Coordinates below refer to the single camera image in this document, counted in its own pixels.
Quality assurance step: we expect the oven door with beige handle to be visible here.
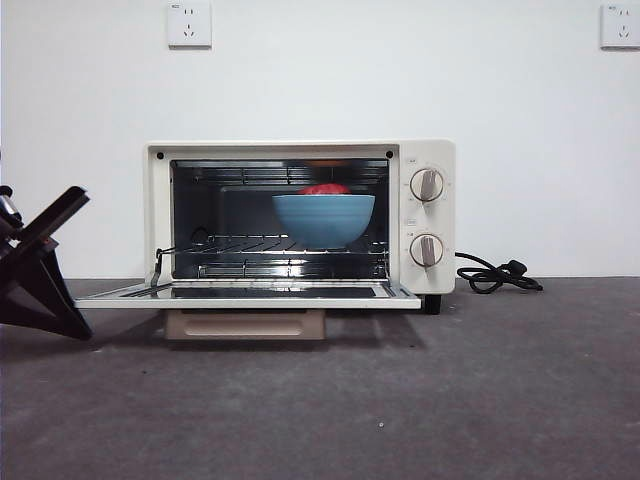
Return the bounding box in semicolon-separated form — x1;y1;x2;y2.
73;248;423;343

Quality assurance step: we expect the red apple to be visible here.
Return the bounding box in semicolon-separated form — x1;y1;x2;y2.
296;182;352;198

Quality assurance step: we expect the blue ribbed bowl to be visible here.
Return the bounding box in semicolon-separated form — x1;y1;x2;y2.
271;194;378;250

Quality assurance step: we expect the beige oven knob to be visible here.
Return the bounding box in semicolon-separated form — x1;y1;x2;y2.
409;168;448;204
409;232;446;268

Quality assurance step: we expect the cream white toaster oven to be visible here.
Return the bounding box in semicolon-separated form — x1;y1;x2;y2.
143;139;457;316

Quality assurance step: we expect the metal oven wire rack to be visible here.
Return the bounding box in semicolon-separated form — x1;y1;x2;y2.
166;233;391;257

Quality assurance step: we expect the white wall socket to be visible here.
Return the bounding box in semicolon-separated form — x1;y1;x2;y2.
167;2;213;51
599;3;640;52

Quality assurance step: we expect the black oven power cable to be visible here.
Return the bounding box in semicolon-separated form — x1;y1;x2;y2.
453;251;545;296

